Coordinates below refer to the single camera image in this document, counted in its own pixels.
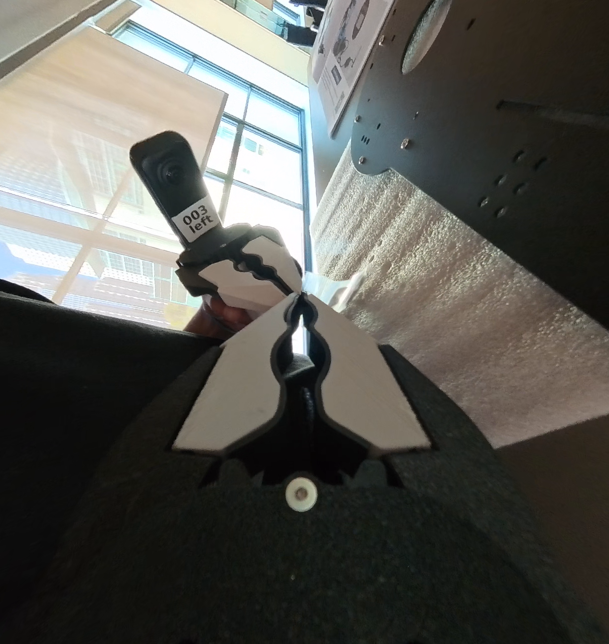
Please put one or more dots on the black metal base plate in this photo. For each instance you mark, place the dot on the black metal base plate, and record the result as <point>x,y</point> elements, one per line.
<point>536,151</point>

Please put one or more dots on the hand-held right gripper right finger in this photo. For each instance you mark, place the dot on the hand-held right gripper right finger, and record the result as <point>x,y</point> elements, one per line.
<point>375,402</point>

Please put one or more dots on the instruction manual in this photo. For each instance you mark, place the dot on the instruction manual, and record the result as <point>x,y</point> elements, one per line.
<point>344,75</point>

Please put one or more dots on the tan roller blind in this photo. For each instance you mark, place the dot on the tan roller blind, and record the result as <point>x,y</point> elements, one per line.
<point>83,151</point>

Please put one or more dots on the white foam sheet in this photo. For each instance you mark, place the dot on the white foam sheet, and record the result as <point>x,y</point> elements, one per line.
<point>460,302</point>

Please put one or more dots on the person's black clothed torso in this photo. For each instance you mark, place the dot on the person's black clothed torso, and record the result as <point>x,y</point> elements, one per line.
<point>58,402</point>

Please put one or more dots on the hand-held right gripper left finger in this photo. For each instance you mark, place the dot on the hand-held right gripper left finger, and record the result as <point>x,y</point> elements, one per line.
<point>224,402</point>

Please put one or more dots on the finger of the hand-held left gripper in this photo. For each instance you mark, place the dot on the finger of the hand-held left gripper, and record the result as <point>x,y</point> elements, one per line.
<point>234,287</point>
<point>272,254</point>

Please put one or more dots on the small clear plastic bag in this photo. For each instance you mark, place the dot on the small clear plastic bag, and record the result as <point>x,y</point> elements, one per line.
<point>334,292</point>

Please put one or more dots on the person's left hand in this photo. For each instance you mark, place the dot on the person's left hand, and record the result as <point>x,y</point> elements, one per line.
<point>219,317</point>

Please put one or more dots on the large glass window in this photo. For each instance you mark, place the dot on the large glass window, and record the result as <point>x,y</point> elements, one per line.
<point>264,166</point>

